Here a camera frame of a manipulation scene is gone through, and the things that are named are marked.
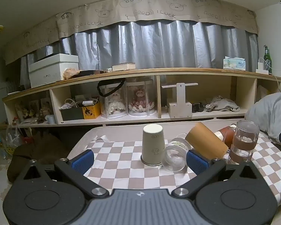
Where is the long wooden shelf unit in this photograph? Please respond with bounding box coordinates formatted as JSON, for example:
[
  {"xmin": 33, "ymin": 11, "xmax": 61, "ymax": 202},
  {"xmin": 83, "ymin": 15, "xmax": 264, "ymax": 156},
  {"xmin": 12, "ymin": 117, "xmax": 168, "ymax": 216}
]
[{"xmin": 2, "ymin": 67, "xmax": 281, "ymax": 128}]

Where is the thick book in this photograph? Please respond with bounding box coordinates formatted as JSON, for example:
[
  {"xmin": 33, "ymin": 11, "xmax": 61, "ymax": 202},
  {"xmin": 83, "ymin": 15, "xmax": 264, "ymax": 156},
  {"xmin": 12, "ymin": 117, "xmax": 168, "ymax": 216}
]
[{"xmin": 112, "ymin": 62, "xmax": 136, "ymax": 72}]

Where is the wooden stand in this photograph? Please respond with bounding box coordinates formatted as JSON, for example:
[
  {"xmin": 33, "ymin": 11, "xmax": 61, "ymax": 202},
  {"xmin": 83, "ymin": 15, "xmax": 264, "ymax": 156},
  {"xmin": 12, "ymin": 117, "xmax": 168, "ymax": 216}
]
[{"xmin": 161, "ymin": 82, "xmax": 199, "ymax": 119}]

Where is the glass mug with brown sleeve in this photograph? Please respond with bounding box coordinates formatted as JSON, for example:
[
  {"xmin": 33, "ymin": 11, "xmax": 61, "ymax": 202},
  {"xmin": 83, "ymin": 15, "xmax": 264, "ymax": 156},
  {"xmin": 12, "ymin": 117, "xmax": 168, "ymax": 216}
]
[{"xmin": 228, "ymin": 120, "xmax": 260, "ymax": 165}]

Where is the orange plastic bag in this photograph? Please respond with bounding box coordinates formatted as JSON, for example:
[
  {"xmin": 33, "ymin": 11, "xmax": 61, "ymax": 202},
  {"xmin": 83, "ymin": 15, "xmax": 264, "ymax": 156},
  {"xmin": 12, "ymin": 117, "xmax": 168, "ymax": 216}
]
[{"xmin": 63, "ymin": 68, "xmax": 80, "ymax": 80}]

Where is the brown checkered tablecloth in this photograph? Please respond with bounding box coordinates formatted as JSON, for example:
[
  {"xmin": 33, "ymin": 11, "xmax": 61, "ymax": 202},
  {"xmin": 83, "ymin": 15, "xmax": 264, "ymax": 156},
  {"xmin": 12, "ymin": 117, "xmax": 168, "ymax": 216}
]
[{"xmin": 83, "ymin": 130, "xmax": 281, "ymax": 207}]

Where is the white charger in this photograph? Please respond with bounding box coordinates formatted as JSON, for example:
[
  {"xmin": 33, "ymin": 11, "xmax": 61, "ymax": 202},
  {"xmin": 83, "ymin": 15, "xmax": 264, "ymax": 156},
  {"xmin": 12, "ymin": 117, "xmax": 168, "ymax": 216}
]
[{"xmin": 256, "ymin": 62, "xmax": 270, "ymax": 74}]

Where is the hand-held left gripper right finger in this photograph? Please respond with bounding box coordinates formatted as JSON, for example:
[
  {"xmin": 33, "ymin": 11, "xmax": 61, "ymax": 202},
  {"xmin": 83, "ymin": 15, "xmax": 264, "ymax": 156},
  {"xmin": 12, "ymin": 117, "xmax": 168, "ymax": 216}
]
[{"xmin": 173, "ymin": 150, "xmax": 260, "ymax": 200}]

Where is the white paper cup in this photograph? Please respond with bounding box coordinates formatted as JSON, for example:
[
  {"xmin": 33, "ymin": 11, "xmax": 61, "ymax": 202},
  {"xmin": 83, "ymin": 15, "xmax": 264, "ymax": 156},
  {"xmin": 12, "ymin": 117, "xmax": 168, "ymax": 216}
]
[{"xmin": 140, "ymin": 123, "xmax": 166, "ymax": 166}]

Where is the yellow box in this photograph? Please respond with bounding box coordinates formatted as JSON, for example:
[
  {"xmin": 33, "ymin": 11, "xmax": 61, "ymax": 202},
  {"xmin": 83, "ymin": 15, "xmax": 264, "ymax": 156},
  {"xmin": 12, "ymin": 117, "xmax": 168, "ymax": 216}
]
[{"xmin": 82, "ymin": 102, "xmax": 102, "ymax": 120}]

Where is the white storage box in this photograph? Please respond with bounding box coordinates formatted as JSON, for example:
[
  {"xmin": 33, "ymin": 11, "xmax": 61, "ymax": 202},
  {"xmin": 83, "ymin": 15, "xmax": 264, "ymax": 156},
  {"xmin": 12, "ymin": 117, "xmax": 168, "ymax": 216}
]
[{"xmin": 28, "ymin": 53, "xmax": 79, "ymax": 89}]

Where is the brown cloth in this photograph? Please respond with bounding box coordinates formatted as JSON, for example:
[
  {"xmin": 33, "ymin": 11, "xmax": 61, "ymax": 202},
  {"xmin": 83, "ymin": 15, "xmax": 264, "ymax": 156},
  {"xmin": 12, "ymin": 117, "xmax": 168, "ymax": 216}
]
[{"xmin": 7, "ymin": 131, "xmax": 71, "ymax": 183}]

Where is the dark flat tray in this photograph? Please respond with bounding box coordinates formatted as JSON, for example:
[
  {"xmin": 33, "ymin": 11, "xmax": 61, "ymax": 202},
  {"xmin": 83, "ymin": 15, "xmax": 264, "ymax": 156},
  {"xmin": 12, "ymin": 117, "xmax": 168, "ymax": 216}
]
[{"xmin": 79, "ymin": 70, "xmax": 106, "ymax": 77}]

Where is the green glass bottle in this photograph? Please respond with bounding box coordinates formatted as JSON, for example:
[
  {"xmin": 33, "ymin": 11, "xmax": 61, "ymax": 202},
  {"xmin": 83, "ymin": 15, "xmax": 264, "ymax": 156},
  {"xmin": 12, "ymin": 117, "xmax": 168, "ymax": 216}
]
[{"xmin": 263, "ymin": 45, "xmax": 272, "ymax": 74}]

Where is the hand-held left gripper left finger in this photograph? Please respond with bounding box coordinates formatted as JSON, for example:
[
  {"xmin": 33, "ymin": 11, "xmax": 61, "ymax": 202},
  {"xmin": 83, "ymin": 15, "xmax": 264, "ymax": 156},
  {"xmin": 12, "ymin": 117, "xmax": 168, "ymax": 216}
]
[{"xmin": 21, "ymin": 149, "xmax": 109, "ymax": 200}]

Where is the dark green box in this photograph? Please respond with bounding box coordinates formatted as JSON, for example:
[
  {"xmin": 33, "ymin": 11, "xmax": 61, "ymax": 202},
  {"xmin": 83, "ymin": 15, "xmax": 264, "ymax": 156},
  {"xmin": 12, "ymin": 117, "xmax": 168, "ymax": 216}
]
[{"xmin": 59, "ymin": 106, "xmax": 84, "ymax": 121}]

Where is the group of small figurines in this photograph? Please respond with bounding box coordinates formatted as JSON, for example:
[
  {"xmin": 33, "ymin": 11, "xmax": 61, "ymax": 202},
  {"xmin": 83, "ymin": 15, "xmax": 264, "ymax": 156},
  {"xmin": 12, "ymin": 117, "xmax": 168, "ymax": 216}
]
[{"xmin": 15, "ymin": 98, "xmax": 52, "ymax": 124}]

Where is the grey pillow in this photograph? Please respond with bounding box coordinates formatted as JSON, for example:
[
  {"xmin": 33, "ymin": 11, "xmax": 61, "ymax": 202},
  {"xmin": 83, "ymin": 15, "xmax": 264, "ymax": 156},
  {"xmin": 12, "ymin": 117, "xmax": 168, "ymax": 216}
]
[{"xmin": 244, "ymin": 90, "xmax": 281, "ymax": 141}]

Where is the clear ribbed glass cup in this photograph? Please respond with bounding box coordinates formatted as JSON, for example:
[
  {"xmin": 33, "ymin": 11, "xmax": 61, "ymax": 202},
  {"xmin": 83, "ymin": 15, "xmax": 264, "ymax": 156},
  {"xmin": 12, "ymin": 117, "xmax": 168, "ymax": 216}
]
[{"xmin": 162, "ymin": 137, "xmax": 193, "ymax": 173}]

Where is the grey crumpled cloth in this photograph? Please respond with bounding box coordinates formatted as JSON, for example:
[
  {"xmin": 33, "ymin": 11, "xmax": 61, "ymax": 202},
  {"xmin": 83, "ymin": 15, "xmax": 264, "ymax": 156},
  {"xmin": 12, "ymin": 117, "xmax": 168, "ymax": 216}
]
[{"xmin": 209, "ymin": 96, "xmax": 241, "ymax": 113}]

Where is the bamboo cup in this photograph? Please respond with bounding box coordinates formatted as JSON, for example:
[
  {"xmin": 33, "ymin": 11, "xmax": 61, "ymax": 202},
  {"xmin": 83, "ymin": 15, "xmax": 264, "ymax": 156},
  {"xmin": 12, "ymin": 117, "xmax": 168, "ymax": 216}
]
[{"xmin": 185, "ymin": 121, "xmax": 229, "ymax": 161}]

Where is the black strap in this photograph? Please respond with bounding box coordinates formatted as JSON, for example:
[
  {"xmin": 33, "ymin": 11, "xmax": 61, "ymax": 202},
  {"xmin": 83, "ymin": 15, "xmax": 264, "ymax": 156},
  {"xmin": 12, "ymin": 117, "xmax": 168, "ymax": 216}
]
[{"xmin": 97, "ymin": 77, "xmax": 126, "ymax": 97}]

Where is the brown ceramic cup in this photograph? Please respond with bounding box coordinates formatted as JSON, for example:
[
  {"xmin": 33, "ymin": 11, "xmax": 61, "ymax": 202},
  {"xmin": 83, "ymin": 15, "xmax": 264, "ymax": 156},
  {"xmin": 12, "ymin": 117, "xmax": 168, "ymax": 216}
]
[{"xmin": 214, "ymin": 126, "xmax": 236, "ymax": 150}]

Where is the small white cup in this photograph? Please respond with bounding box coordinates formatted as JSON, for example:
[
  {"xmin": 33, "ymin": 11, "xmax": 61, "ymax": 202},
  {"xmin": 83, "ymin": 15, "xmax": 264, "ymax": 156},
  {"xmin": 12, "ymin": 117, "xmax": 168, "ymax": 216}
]
[{"xmin": 45, "ymin": 114, "xmax": 57, "ymax": 125}]

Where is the clear plastic bag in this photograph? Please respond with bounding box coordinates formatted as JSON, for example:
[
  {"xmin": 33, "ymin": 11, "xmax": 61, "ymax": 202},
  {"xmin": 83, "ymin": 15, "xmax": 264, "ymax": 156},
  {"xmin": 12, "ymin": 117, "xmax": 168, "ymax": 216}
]
[{"xmin": 0, "ymin": 124, "xmax": 22, "ymax": 160}]

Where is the tissue pack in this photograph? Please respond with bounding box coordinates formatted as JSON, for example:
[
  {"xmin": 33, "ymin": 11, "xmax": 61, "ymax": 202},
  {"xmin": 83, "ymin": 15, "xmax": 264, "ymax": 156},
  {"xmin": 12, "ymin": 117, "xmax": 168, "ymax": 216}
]
[{"xmin": 223, "ymin": 56, "xmax": 246, "ymax": 71}]

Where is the beige printed valance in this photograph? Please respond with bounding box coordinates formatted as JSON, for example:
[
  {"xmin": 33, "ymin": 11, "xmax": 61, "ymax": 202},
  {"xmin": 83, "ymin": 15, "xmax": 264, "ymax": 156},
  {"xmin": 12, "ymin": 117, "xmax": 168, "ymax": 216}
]
[{"xmin": 3, "ymin": 0, "xmax": 258, "ymax": 65}]

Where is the clear case with white doll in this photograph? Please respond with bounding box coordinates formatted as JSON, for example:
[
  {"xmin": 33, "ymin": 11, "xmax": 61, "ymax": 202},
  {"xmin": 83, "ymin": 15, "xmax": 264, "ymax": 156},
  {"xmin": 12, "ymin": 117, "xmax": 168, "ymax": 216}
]
[{"xmin": 100, "ymin": 81, "xmax": 128, "ymax": 119}]

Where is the clear case with pink doll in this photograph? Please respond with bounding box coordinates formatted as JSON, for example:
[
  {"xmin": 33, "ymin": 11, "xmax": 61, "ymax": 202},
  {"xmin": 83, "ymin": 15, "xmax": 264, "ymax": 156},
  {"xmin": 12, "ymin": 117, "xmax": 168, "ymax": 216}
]
[{"xmin": 126, "ymin": 79, "xmax": 156, "ymax": 117}]

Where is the grey curtain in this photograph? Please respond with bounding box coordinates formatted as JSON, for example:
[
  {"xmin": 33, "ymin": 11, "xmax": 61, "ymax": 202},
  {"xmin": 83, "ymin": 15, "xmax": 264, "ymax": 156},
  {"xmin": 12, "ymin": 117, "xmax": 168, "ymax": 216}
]
[{"xmin": 21, "ymin": 20, "xmax": 259, "ymax": 88}]

